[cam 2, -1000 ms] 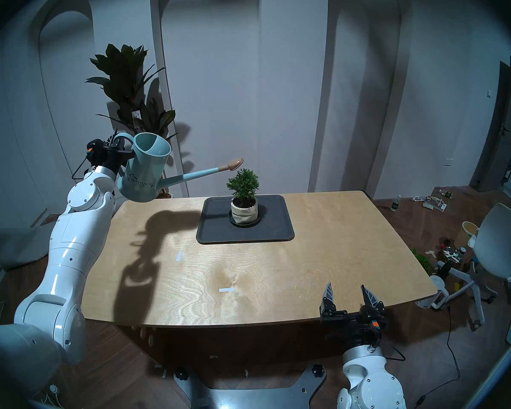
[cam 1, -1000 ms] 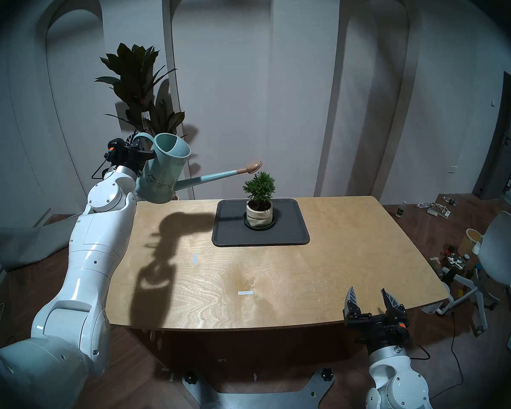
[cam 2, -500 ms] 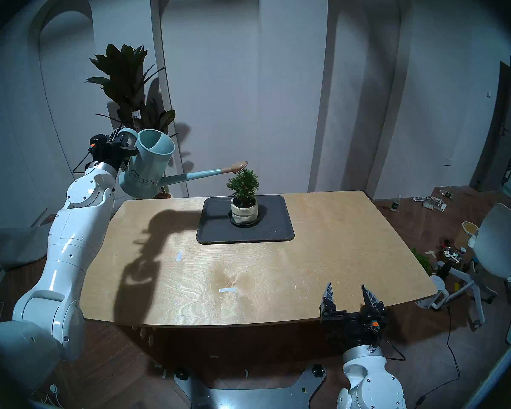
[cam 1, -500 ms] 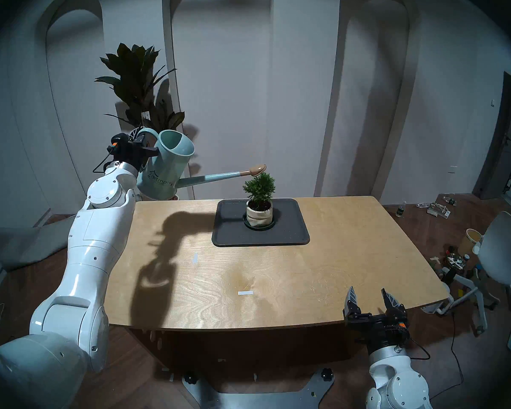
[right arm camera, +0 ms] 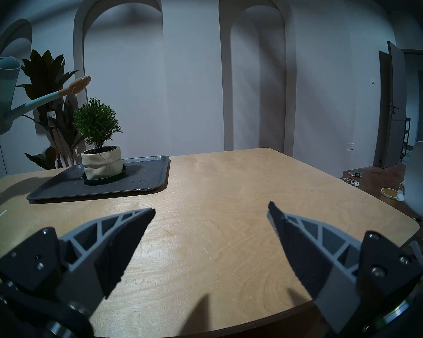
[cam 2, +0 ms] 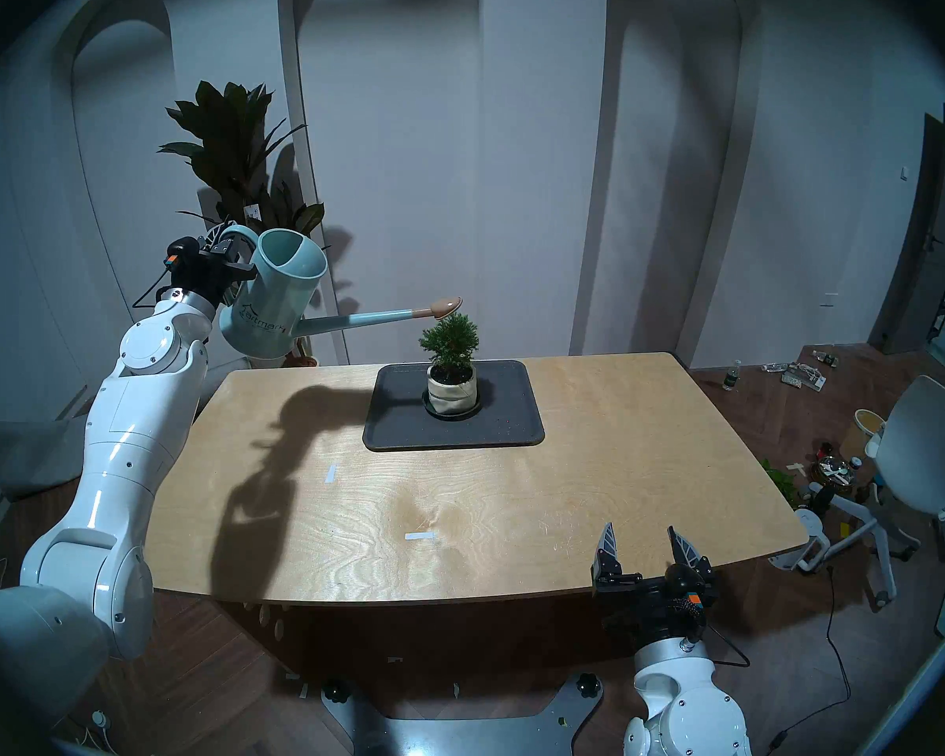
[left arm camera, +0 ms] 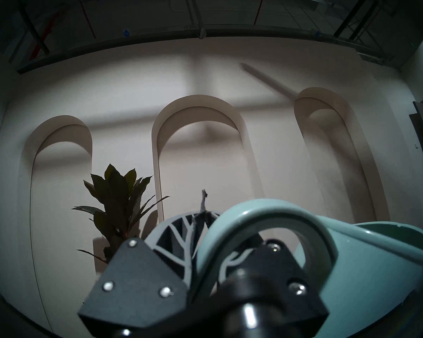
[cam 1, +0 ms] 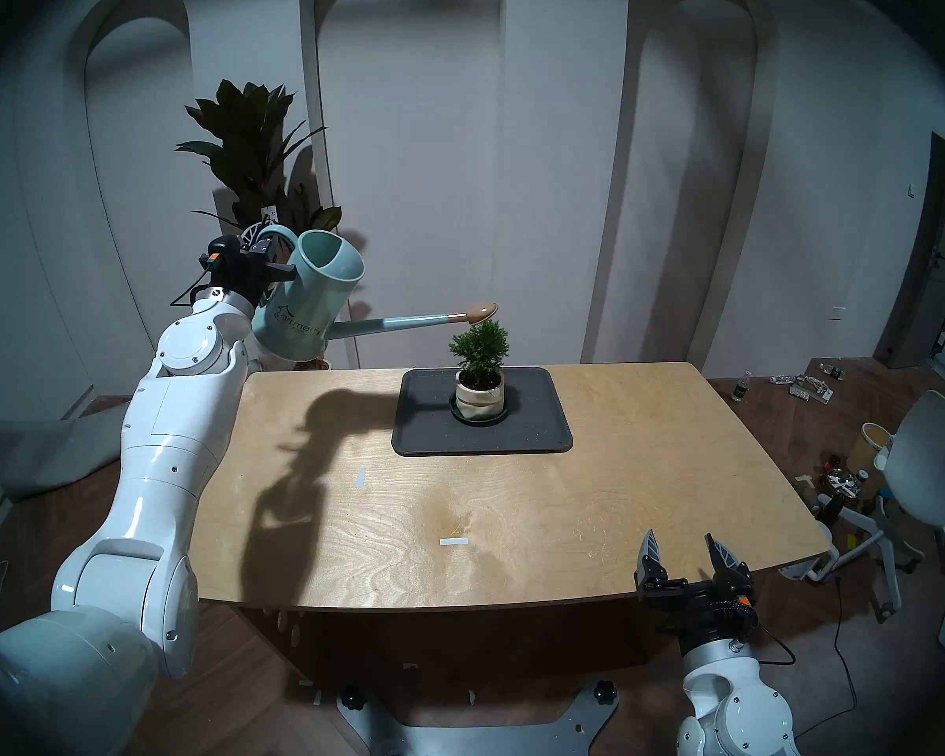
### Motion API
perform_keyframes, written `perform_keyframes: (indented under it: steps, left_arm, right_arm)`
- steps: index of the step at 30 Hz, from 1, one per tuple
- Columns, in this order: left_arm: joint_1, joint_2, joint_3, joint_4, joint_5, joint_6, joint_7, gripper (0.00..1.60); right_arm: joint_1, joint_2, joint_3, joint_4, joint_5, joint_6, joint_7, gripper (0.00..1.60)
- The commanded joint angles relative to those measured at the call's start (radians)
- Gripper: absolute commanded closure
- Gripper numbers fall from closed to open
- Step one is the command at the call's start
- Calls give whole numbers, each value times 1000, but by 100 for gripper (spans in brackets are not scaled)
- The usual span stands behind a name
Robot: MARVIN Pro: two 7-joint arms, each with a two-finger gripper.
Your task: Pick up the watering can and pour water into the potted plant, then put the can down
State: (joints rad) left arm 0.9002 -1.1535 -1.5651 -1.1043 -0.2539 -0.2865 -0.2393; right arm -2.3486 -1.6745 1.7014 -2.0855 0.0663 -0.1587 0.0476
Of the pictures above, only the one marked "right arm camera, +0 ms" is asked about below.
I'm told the black metal shelf rack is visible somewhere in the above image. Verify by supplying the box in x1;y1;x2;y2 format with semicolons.
401;117;411;162

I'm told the dark grey tray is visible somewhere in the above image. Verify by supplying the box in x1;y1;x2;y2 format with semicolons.
26;155;170;201

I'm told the mint green watering can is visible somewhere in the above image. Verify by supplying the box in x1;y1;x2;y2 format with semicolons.
0;56;92;137

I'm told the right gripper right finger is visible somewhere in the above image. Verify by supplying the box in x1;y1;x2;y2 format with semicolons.
267;201;423;334

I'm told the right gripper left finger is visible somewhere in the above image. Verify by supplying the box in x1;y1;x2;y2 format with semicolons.
0;208;156;316

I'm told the small shrub in cream pot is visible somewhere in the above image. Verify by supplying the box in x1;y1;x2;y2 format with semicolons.
73;97;123;181

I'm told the tall dark leafy houseplant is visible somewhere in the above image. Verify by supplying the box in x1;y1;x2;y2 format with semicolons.
17;49;88;170

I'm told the dark grey door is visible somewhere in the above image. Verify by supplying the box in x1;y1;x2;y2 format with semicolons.
373;41;407;169

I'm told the black plant saucer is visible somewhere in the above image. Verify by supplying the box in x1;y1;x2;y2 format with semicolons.
82;164;128;186

